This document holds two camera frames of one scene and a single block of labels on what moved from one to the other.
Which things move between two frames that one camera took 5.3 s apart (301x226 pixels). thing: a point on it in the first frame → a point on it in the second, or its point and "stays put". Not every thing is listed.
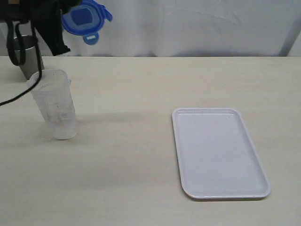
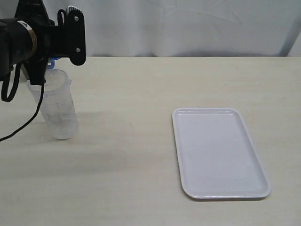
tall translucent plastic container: (53, 95) stays put
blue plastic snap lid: (85, 19) → (51, 63)
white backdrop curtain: (194, 28) stays put
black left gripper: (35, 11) → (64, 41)
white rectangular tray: (218, 159) stays put
